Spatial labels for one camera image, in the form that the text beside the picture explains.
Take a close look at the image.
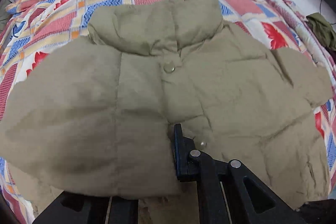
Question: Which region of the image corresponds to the olive green crumpled garment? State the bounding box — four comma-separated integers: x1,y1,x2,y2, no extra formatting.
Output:
306,12,335,51

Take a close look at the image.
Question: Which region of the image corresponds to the leaf patterned patchwork quilt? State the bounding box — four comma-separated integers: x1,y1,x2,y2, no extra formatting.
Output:
0,0,336,224

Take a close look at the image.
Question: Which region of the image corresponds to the khaki puffer jacket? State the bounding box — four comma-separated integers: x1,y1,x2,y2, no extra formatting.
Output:
1,0,333,207

